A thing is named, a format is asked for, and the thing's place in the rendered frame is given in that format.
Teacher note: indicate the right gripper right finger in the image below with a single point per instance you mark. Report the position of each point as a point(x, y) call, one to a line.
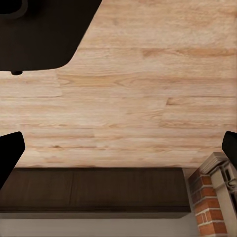
point(229, 146)

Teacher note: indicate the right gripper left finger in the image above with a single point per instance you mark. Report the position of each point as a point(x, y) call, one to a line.
point(12, 147)

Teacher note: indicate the wood fireplace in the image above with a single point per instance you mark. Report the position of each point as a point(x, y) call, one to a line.
point(223, 176)

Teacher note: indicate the cabinet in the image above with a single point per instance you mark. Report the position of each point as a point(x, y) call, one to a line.
point(94, 193)

